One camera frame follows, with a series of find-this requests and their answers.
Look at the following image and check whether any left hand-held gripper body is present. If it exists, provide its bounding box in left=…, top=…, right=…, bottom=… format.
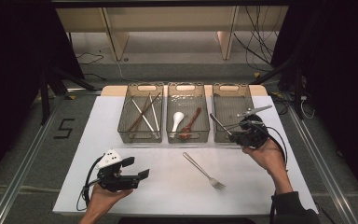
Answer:
left=96, top=148, right=142, bottom=193

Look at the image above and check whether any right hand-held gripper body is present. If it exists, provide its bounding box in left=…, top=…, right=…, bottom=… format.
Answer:
left=234, top=105, right=274, bottom=150

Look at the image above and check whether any metal table knife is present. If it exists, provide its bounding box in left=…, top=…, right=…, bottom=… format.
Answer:
left=209, top=112, right=234, bottom=137

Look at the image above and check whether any grey transparent plastic bin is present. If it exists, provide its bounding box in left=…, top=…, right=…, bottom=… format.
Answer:
left=166, top=82, right=211, bottom=145
left=212, top=82, right=261, bottom=145
left=117, top=82, right=164, bottom=144

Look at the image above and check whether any metal fork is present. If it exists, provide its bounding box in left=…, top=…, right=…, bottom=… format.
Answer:
left=182, top=151, right=227, bottom=191

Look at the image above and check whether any brown wooden spoon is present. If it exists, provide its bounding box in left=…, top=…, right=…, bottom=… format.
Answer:
left=178, top=106, right=202, bottom=140

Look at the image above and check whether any white chopstick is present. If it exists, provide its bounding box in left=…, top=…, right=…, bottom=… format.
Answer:
left=131, top=98, right=156, bottom=133
left=148, top=95, right=161, bottom=133

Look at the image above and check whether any white ceramic spoon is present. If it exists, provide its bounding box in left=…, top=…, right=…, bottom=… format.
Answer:
left=169, top=111, right=186, bottom=140

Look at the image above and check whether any person's left hand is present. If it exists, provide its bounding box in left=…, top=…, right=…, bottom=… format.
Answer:
left=87, top=186, right=134, bottom=217

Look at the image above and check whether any person's right hand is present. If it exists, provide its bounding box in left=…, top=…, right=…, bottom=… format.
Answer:
left=241, top=137, right=286, bottom=175

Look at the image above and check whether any white table sheet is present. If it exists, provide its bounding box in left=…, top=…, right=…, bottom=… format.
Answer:
left=52, top=94, right=320, bottom=217

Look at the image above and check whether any black metal stand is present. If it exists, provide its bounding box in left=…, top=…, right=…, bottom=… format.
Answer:
left=38, top=66, right=98, bottom=126
left=250, top=57, right=308, bottom=121

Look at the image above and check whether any dark curtain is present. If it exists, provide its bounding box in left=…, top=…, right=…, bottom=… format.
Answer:
left=0, top=6, right=86, bottom=191
left=271, top=0, right=358, bottom=202

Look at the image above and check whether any beige wooden desk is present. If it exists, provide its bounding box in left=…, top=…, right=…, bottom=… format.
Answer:
left=54, top=6, right=290, bottom=62

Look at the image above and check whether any left hand-held gripper cable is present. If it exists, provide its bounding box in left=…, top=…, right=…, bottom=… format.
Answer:
left=76, top=155, right=103, bottom=213

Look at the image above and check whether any hand-held gripper cable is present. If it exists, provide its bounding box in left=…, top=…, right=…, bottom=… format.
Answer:
left=264, top=125, right=290, bottom=224
left=76, top=155, right=103, bottom=213

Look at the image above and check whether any right hand-held gripper cable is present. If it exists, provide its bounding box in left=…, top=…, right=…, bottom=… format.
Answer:
left=264, top=125, right=290, bottom=224

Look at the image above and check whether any metal floor rail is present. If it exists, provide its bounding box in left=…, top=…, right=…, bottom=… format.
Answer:
left=0, top=96, right=64, bottom=224
left=287, top=104, right=358, bottom=224

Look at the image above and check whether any white floor cable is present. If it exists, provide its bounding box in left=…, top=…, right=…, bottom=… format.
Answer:
left=114, top=60, right=139, bottom=84

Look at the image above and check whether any bundle of black cables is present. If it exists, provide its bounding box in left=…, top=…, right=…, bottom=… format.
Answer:
left=232, top=6, right=283, bottom=73

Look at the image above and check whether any black floor cable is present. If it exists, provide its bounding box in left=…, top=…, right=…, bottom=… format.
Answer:
left=74, top=50, right=107, bottom=82

